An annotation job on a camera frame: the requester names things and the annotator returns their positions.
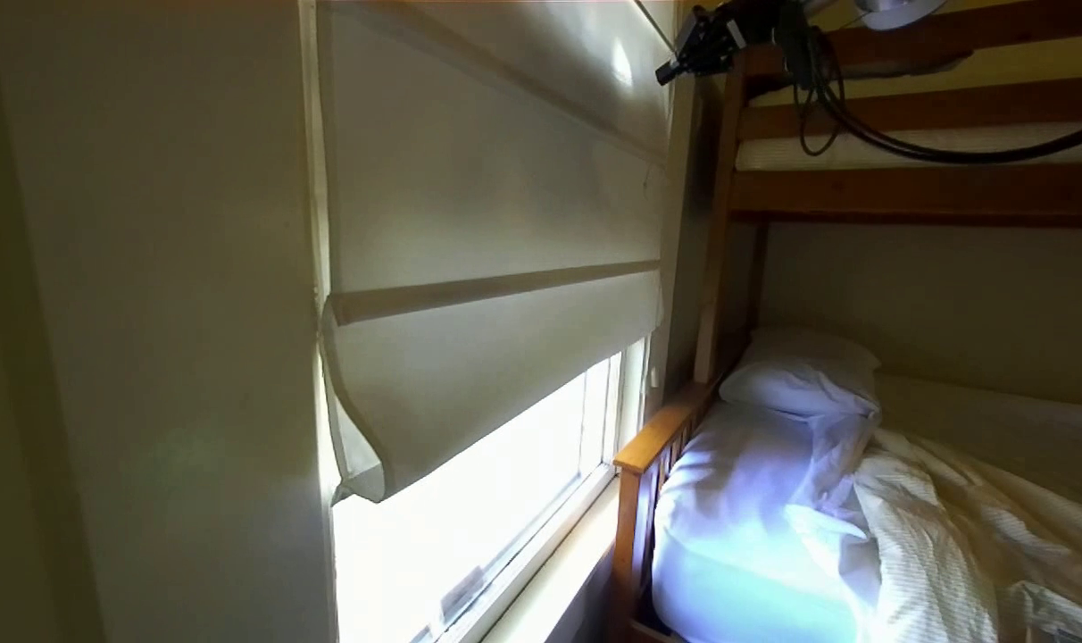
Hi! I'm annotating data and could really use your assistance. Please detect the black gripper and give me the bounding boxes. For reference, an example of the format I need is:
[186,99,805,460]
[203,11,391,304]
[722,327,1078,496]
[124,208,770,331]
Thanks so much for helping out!
[653,0,808,89]

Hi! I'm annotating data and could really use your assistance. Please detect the beige roman blinds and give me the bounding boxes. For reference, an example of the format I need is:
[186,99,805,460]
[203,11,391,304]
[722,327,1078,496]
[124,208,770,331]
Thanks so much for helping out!
[312,0,680,507]

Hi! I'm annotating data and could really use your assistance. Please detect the white pillow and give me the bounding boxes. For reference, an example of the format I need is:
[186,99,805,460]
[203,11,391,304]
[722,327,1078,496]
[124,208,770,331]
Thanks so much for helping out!
[714,326,887,423]

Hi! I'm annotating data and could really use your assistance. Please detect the white fitted mattress sheet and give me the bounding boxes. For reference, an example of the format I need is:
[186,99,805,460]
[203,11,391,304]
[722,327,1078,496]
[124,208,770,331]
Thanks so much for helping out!
[647,401,881,643]

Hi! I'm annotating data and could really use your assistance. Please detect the white crumpled duvet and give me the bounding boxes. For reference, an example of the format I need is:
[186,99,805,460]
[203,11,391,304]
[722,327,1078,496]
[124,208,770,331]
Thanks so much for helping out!
[785,423,1082,643]

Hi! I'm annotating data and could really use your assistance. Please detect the wooden bunk bed frame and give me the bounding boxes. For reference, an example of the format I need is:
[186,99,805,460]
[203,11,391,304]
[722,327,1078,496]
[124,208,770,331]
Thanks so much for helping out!
[608,0,1082,643]

